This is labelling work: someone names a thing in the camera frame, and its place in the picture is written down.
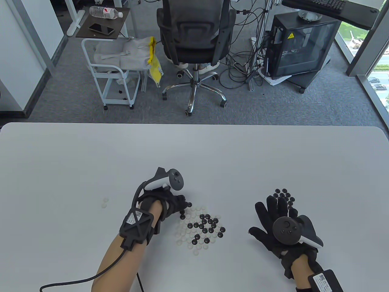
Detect brown side table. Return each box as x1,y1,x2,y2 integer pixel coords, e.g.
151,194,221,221
75,7,130,39

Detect grey window pillar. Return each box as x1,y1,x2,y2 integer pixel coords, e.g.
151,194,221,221
346,0,389,78

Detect black wheeled platform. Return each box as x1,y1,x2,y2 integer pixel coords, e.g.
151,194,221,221
287,65,330,94

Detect black smartphone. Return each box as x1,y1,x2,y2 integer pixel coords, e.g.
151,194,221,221
88,23,115,35

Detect black mesh office chair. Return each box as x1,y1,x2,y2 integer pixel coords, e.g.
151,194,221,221
157,0,237,117

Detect tangle of black floor cables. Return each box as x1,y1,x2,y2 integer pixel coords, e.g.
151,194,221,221
219,0,271,90

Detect person's right hand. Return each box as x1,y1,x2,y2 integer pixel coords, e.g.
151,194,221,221
249,195,324,279

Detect black and white controller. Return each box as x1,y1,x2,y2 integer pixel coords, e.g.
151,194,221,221
132,167,184,210
272,215,324,248

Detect black labelled wrist camera box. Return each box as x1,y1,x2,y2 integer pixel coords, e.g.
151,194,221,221
308,269,344,292

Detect person's left forearm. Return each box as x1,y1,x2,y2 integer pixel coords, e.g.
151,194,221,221
91,201,163,292

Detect round silver stand base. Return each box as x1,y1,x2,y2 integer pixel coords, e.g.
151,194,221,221
298,9,322,22

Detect white desk leg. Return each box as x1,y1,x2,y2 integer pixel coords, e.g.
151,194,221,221
65,0,86,37

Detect white rolling cart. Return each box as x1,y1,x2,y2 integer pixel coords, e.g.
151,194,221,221
81,38,141,110

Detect aluminium frame post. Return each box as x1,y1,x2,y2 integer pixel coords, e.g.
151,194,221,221
249,0,272,92

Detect black camera cable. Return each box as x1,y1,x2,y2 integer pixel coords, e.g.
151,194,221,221
40,248,128,292

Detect black and white left controller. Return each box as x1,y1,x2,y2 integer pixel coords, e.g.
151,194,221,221
132,167,184,210

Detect grey fabric bag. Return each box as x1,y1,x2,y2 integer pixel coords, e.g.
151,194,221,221
94,38,152,72

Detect black and white right controller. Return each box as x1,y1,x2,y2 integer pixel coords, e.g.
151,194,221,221
272,215,324,248

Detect black keyboard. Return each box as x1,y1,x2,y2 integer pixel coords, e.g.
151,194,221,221
299,0,347,15

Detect yellow plastic bag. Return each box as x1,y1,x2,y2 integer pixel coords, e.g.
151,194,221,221
147,36,164,88

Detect clear plastic water bottle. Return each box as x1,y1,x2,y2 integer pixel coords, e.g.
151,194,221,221
89,5,124,19

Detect white papers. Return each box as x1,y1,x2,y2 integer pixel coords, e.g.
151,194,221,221
258,67,292,85

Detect pile of mixed go stones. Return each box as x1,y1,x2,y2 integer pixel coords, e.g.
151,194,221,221
175,202,227,256

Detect black patterned wrist camera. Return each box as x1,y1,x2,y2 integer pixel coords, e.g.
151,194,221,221
119,208,154,250

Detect person's left hand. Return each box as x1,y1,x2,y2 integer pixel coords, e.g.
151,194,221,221
138,188,192,222

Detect black computer case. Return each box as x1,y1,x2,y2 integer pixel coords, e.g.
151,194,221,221
266,13,341,80

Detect cluster of black go stones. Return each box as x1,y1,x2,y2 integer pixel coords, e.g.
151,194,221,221
274,189,296,210

